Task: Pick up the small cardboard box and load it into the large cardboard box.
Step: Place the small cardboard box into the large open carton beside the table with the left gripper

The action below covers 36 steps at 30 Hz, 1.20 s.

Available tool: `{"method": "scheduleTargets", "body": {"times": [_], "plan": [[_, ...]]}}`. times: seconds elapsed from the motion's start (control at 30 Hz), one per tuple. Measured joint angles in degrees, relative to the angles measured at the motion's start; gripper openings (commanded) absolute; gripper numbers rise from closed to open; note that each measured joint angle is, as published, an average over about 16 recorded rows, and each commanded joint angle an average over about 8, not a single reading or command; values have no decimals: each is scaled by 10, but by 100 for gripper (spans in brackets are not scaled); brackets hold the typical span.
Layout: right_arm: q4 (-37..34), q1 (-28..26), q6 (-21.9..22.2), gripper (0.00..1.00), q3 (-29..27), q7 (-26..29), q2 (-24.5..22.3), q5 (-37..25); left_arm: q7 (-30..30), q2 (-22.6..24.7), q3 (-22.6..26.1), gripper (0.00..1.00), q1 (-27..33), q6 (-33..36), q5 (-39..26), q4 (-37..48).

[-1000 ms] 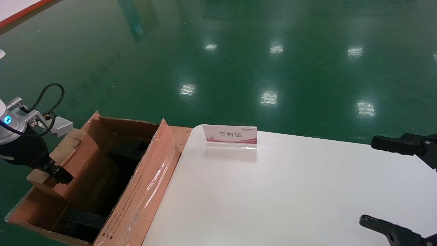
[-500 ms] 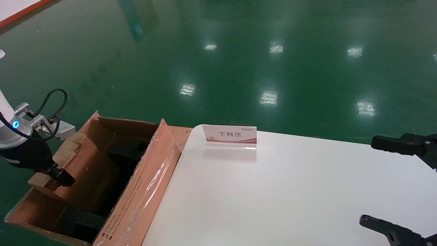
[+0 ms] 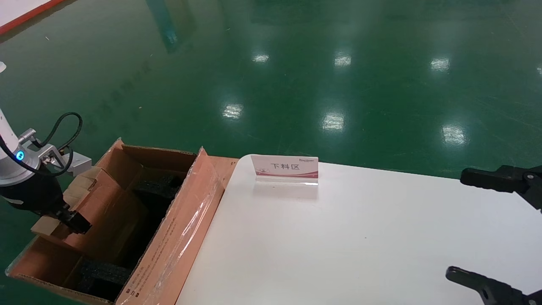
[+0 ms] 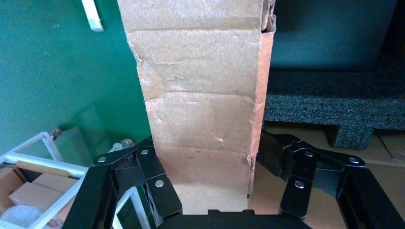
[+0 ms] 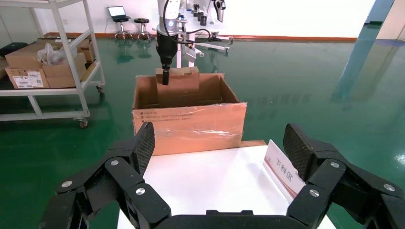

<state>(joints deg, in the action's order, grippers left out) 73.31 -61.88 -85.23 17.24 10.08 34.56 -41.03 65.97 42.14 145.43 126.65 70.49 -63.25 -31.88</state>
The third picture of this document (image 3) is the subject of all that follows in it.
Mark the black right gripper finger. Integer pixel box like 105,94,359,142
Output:
459,165,542,212
445,266,542,305

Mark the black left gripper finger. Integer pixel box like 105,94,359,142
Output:
55,205,93,235

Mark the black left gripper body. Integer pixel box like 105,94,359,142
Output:
0,172,69,217

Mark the small cardboard box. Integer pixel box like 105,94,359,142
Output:
30,165,149,267

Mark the large cardboard box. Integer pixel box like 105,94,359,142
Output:
5,138,240,305

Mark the black foam insert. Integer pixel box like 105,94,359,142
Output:
76,166,187,301

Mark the acrylic sign with red print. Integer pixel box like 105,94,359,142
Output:
250,154,319,187

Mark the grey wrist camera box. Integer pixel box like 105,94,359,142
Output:
19,127,93,177

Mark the black camera cable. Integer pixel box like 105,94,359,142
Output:
0,112,83,177

